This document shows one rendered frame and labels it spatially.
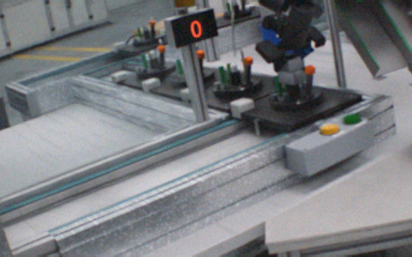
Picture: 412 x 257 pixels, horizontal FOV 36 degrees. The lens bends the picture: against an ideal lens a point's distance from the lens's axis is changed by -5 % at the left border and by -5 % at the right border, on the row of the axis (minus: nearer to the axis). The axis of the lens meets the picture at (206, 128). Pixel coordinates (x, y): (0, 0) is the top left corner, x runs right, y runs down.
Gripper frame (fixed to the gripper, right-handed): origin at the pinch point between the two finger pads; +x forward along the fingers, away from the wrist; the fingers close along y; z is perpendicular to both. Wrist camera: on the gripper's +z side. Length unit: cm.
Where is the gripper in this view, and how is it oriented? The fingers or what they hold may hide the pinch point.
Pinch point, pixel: (287, 58)
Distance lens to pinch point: 163.5
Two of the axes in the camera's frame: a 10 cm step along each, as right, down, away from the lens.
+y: -8.3, 3.2, -4.6
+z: -5.4, -6.9, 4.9
